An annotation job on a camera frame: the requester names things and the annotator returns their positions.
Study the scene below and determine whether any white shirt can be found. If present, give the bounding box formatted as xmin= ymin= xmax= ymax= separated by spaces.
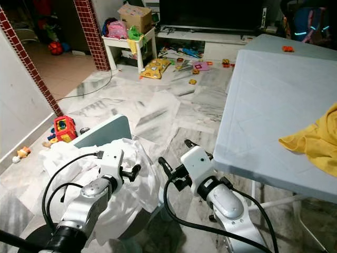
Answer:
xmin=39 ymin=138 xmax=161 ymax=246

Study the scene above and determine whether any yellow shirt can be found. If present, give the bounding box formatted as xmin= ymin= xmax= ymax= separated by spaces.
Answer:
xmin=278 ymin=102 xmax=337 ymax=177

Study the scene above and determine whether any pale blue child chair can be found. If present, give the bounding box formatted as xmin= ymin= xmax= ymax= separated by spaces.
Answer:
xmin=71 ymin=115 xmax=169 ymax=227

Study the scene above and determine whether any red toy house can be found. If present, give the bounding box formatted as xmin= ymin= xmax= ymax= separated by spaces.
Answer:
xmin=54 ymin=116 xmax=78 ymax=143

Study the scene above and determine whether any pink flat toy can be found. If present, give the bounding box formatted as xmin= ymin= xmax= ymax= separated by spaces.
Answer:
xmin=192 ymin=61 xmax=211 ymax=72

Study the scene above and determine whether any large yellow toy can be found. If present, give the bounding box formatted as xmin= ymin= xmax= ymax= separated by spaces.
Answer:
xmin=141 ymin=58 xmax=172 ymax=80

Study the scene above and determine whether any white folding table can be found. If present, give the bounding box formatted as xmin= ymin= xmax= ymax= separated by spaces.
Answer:
xmin=213 ymin=34 xmax=337 ymax=253

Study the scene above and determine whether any white television cabinet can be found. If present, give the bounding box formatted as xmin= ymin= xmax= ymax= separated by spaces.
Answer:
xmin=154 ymin=29 xmax=256 ymax=61

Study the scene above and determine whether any small doll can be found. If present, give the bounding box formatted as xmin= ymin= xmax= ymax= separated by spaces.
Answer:
xmin=15 ymin=147 xmax=32 ymax=163

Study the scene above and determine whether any white side table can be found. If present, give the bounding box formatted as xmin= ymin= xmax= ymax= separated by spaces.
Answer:
xmin=103 ymin=26 xmax=157 ymax=74

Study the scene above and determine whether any green toy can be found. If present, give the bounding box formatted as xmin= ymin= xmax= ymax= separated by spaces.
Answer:
xmin=128 ymin=26 xmax=144 ymax=42

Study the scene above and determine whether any black television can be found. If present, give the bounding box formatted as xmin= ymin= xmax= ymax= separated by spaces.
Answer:
xmin=159 ymin=0 xmax=269 ymax=32

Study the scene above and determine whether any pink backpack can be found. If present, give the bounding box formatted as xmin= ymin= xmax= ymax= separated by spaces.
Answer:
xmin=107 ymin=20 xmax=130 ymax=40

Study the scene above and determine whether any cardboard box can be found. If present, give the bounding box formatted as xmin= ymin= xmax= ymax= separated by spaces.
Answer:
xmin=118 ymin=4 xmax=153 ymax=35

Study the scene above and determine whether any red ball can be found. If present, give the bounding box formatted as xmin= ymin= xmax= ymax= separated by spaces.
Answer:
xmin=48 ymin=42 xmax=64 ymax=56

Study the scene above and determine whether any blue backpack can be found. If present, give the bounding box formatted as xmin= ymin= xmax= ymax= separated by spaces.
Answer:
xmin=292 ymin=6 xmax=331 ymax=44

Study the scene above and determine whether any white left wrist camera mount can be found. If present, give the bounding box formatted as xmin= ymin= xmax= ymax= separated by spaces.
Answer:
xmin=102 ymin=149 xmax=125 ymax=180

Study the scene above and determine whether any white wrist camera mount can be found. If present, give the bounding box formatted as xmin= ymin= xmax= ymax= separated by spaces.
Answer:
xmin=180 ymin=147 xmax=214 ymax=182
xmin=102 ymin=149 xmax=125 ymax=180

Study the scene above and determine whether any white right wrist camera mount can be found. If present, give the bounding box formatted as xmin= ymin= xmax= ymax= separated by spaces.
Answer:
xmin=180 ymin=147 xmax=214 ymax=182

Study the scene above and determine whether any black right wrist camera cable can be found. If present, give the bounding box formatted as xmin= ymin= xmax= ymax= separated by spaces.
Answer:
xmin=162 ymin=177 xmax=266 ymax=253

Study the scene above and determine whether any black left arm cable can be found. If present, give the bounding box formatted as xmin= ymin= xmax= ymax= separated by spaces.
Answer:
xmin=46 ymin=182 xmax=87 ymax=222

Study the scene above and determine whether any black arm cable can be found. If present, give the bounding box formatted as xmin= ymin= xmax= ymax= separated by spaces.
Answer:
xmin=229 ymin=184 xmax=280 ymax=253
xmin=46 ymin=182 xmax=87 ymax=222

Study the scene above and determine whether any black floor cable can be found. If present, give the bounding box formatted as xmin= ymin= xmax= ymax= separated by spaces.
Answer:
xmin=55 ymin=69 xmax=114 ymax=102

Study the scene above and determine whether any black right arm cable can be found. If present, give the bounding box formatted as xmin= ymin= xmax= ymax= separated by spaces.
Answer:
xmin=229 ymin=184 xmax=280 ymax=253

